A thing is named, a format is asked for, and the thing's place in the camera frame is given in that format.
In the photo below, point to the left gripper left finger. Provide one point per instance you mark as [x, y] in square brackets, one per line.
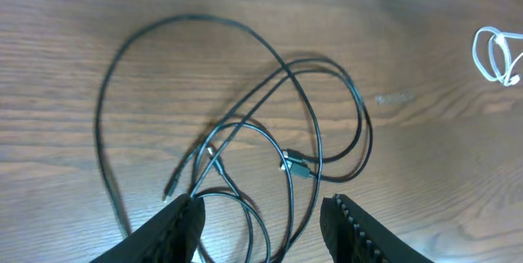
[170, 236]

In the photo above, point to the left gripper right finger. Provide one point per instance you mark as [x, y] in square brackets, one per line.
[352, 235]

